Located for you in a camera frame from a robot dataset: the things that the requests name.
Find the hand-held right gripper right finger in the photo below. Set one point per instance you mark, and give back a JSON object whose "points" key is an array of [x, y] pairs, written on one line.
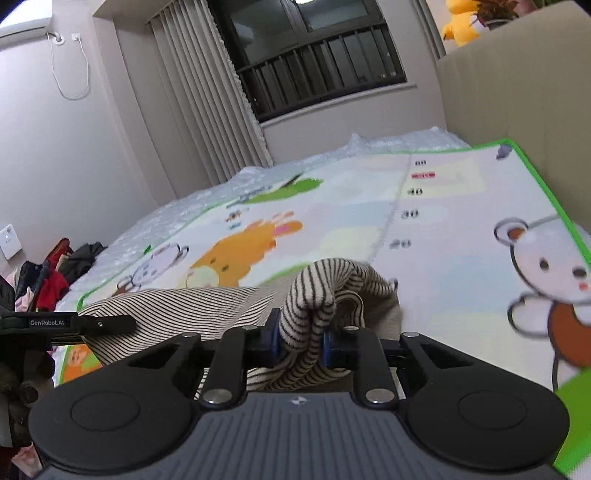
{"points": [[326, 346]]}

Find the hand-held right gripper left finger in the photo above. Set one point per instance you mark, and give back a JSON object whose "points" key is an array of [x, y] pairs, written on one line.
{"points": [[275, 337]]}

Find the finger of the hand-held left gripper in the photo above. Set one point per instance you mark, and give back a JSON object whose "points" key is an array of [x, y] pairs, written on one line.
{"points": [[108, 324]]}

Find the beige striped knit garment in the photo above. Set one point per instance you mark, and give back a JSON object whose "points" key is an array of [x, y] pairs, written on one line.
{"points": [[304, 290]]}

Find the pile of dark clothes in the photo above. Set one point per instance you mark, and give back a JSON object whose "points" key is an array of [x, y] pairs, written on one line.
{"points": [[51, 281]]}

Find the white quilted bed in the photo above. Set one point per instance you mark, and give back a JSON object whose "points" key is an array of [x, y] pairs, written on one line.
{"points": [[184, 207]]}

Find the cartoon animal play mat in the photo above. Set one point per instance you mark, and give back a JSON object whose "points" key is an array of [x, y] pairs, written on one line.
{"points": [[461, 207]]}

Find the beige pleated curtain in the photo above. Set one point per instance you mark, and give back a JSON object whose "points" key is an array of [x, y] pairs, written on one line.
{"points": [[194, 92]]}

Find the dark window with railing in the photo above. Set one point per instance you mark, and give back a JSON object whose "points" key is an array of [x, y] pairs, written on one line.
{"points": [[323, 60]]}

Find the white air conditioner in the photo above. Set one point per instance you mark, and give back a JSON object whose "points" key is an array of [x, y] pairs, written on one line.
{"points": [[23, 25]]}

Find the beige padded headboard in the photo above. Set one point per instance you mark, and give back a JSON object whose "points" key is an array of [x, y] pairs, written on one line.
{"points": [[508, 92]]}

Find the yellow plush toy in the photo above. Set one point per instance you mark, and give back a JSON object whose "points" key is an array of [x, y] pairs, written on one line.
{"points": [[461, 27]]}

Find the red leaf potted plant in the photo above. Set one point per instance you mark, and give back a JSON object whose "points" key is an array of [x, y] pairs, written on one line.
{"points": [[498, 9]]}

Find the white wall switch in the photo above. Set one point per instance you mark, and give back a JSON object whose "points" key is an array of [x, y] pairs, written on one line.
{"points": [[9, 240]]}

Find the white wall socket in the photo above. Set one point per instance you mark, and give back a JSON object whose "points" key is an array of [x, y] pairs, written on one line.
{"points": [[75, 37]]}

